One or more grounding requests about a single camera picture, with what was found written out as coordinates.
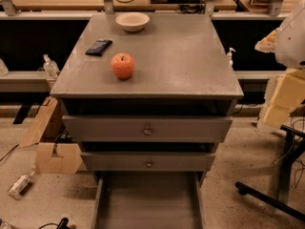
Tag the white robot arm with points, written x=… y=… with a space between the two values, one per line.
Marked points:
x=290 y=41

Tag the clear sanitizer bottle left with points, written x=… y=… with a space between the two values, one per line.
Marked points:
x=50 y=67

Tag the grey middle drawer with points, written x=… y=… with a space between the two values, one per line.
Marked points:
x=147 y=161

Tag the grey drawer cabinet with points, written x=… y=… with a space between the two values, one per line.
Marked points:
x=181 y=69

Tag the clear plastic bottle on floor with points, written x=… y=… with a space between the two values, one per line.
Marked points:
x=20 y=184

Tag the grey top drawer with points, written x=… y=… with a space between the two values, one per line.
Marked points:
x=194 y=129

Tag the white pump bottle right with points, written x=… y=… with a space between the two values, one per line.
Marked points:
x=230 y=56

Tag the black metal stand base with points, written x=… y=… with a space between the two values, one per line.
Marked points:
x=294 y=147

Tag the grey open bottom drawer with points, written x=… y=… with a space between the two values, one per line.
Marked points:
x=148 y=200

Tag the red apple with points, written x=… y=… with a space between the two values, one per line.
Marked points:
x=123 y=65

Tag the white ceramic bowl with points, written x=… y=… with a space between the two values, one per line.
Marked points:
x=132 y=21

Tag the brown cardboard box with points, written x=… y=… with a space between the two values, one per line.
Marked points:
x=52 y=157

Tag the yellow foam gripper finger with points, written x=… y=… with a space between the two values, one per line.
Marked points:
x=283 y=95
x=267 y=44

